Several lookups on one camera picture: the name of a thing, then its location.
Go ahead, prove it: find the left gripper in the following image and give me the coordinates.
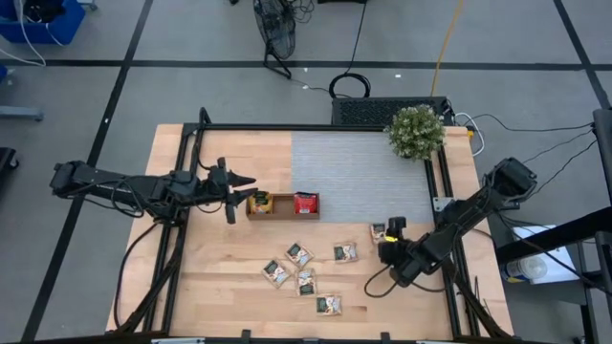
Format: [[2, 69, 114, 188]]
[[188, 157, 258, 226]]

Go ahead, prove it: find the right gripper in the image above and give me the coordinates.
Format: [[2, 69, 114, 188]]
[[379, 216, 439, 288]]

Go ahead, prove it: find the orange tea packet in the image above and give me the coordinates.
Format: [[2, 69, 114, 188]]
[[248, 189, 274, 215]]

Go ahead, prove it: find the wooden three-compartment tray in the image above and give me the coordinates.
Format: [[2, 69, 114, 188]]
[[245, 191, 321, 222]]

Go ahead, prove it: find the red tea packet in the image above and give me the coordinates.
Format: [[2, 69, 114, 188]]
[[293, 191, 319, 216]]

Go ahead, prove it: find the grey woven placemat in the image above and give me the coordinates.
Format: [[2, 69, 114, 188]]
[[290, 129, 434, 225]]

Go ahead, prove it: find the artificial potted green plant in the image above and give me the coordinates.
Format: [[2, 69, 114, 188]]
[[384, 103, 447, 161]]

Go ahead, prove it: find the black perforated computer case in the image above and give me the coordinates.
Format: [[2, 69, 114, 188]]
[[331, 96, 455, 128]]

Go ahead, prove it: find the white box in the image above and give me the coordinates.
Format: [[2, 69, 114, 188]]
[[500, 224, 580, 287]]

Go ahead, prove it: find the black metal stand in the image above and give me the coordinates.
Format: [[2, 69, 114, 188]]
[[494, 108, 612, 344]]

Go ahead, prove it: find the blue plastic bin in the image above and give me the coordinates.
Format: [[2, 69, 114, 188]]
[[0, 0, 87, 47]]

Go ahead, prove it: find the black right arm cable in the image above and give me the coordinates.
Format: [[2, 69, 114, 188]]
[[363, 264, 448, 300]]

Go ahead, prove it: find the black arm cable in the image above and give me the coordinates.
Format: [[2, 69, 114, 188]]
[[363, 264, 448, 300], [98, 188, 162, 331]]

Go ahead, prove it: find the black metal table frame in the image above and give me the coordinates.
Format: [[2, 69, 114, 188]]
[[114, 106, 515, 341]]

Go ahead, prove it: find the white looped cable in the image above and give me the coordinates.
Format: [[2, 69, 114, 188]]
[[453, 111, 487, 158]]

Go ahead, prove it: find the black coiled cable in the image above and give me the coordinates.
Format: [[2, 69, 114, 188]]
[[327, 0, 372, 100]]

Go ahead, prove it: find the black wire floor fan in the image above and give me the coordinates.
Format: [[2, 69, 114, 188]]
[[251, 0, 298, 81]]

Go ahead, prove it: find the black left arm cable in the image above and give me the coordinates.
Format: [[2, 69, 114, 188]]
[[98, 188, 162, 331]]

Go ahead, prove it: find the thin black cable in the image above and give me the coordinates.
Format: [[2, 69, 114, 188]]
[[520, 128, 596, 166], [466, 113, 596, 134]]

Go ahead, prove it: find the yellow cable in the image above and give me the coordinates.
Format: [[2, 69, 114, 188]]
[[429, 0, 466, 97]]

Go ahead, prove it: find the long white cable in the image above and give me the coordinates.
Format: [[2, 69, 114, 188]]
[[0, 0, 66, 68]]

